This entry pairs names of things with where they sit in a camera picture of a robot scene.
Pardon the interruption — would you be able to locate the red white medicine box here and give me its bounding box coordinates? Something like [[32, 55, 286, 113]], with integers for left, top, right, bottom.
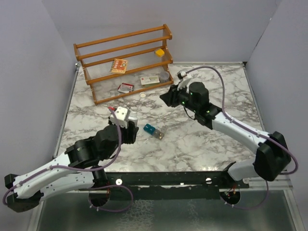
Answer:
[[117, 83, 134, 93]]

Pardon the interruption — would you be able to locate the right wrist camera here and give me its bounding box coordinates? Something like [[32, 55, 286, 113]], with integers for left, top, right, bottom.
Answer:
[[177, 71, 192, 91]]

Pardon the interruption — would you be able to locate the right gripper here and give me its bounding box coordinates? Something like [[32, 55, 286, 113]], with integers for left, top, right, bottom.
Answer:
[[161, 82, 200, 114]]

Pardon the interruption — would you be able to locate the white bottle cap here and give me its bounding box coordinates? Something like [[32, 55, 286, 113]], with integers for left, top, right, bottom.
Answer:
[[140, 92, 146, 98]]

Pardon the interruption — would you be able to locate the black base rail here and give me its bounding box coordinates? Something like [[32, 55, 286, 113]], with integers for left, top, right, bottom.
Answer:
[[93, 171, 249, 200]]

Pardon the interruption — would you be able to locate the blue and grey pill organizer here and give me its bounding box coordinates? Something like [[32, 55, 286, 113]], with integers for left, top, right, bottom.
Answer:
[[143, 124, 165, 140]]

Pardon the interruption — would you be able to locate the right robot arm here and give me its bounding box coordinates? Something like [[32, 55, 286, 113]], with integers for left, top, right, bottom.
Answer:
[[160, 82, 291, 188]]

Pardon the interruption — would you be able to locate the clear round plastic jar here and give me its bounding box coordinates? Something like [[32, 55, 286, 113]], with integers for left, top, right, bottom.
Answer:
[[159, 71, 169, 83]]

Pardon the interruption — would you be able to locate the aluminium frame rail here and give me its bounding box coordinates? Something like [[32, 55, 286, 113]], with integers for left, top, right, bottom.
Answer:
[[247, 170, 293, 193]]

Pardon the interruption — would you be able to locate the orange spiral notebook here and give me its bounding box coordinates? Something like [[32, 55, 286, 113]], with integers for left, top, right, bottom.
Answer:
[[110, 59, 128, 74]]

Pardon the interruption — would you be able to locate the green white medicine box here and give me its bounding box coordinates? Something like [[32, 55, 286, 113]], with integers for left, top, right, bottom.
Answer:
[[140, 75, 160, 87]]

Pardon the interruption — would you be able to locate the wooden three-tier shelf rack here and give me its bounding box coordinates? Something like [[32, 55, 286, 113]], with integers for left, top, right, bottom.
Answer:
[[74, 24, 173, 105]]

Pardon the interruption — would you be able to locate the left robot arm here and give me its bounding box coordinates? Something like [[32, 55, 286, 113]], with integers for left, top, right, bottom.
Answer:
[[2, 119, 139, 213]]

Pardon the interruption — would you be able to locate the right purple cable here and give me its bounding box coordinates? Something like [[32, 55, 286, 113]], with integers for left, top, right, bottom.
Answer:
[[185, 66, 299, 210]]

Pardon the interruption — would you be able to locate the yellow lidded small jar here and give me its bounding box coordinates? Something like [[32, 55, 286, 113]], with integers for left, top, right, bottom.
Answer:
[[154, 49, 165, 57]]

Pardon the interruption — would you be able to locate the white pill bottle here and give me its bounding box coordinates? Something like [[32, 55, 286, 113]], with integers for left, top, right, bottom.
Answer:
[[128, 111, 138, 126]]

